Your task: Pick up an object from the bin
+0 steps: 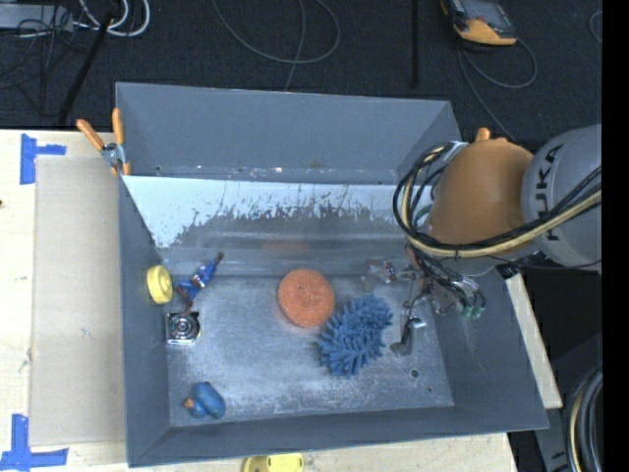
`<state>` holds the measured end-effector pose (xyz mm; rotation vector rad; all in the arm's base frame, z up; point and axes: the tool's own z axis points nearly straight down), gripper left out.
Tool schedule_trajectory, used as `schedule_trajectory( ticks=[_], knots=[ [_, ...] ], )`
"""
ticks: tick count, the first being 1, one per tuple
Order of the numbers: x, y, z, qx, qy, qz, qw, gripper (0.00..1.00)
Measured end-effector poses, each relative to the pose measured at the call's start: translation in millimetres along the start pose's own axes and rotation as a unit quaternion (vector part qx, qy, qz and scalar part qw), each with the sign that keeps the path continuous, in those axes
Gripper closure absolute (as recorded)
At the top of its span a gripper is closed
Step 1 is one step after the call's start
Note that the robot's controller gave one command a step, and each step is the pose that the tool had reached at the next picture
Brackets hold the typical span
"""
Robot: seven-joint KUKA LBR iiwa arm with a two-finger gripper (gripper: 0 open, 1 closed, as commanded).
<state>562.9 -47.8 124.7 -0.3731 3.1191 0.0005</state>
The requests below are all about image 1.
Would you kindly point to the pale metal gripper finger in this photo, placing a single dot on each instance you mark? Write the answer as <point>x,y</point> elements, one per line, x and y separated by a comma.
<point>406,341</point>
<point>388,271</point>

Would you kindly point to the blue chenille duster mitt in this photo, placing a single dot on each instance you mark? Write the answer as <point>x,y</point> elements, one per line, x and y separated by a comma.
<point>355,336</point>

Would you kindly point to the orange round scrubber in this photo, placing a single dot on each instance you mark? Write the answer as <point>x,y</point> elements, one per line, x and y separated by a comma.
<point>305,297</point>

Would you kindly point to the grey metal bin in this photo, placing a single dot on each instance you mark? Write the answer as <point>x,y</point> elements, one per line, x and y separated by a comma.
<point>275,371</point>

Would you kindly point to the yellow round disc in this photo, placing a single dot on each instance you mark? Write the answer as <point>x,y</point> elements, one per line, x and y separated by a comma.
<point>159,285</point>
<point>274,463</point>

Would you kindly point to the blue toy action figure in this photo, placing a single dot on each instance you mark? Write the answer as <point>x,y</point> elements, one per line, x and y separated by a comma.
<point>199,279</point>

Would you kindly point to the blue rubber duck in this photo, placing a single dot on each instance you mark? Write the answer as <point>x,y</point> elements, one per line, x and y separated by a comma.
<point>209,401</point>

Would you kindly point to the silver square ringed block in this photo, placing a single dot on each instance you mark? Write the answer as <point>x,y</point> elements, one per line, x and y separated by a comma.
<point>183,328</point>

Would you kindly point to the pale wood flat board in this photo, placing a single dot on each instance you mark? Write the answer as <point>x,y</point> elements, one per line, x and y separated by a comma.
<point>74,303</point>

